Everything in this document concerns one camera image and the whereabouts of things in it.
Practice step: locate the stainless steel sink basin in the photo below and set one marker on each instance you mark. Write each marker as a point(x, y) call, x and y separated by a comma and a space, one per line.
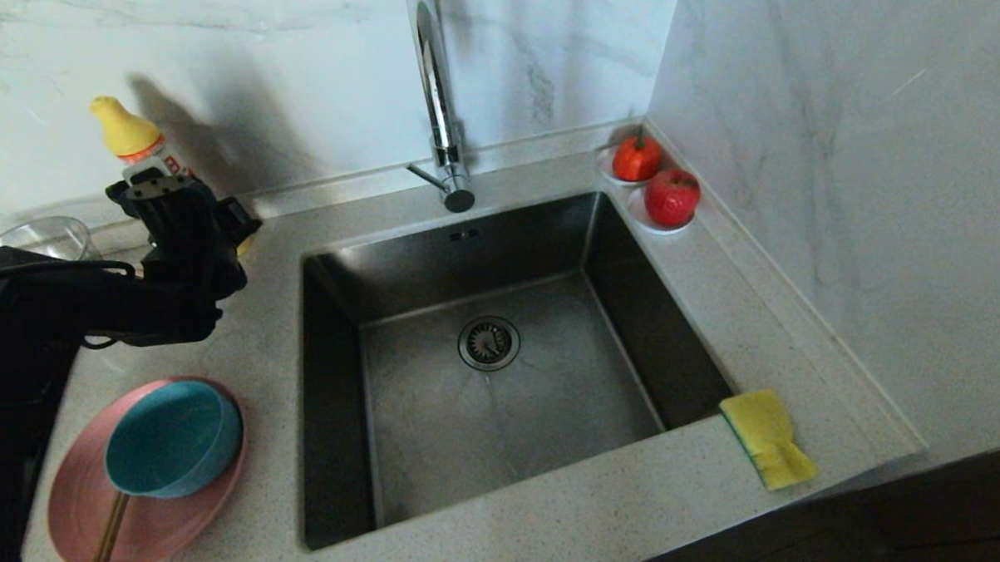
point(505, 430)

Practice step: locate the clear glass bowl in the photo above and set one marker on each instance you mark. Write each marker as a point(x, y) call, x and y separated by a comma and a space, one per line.
point(45, 237)

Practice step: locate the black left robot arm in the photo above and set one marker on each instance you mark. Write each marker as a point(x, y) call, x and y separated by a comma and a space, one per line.
point(52, 309)

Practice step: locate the pink plate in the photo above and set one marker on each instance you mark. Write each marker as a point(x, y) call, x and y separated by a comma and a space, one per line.
point(159, 530)

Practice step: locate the yellow green sponge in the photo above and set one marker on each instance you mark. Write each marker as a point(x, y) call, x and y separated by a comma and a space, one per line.
point(763, 434)

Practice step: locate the red tomato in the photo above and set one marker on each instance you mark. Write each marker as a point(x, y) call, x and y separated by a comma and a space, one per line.
point(635, 161)

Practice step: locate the round metal drain strainer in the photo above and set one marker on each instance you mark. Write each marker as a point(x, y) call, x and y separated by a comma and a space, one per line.
point(489, 344)

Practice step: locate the red apple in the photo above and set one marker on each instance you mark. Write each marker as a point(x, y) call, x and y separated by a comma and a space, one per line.
point(672, 198)

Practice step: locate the orange dish soap bottle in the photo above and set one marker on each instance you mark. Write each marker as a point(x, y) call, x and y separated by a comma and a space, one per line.
point(124, 128)

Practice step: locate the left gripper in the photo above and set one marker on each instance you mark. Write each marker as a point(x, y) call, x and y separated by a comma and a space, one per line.
point(192, 279)

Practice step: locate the teal bowl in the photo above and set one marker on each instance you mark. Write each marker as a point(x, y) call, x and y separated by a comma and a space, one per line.
point(173, 438)

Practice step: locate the brown wooden chopstick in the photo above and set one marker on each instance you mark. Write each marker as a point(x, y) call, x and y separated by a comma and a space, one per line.
point(106, 544)

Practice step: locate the chrome faucet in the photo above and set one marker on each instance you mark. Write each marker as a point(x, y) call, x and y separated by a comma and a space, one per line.
point(436, 83)

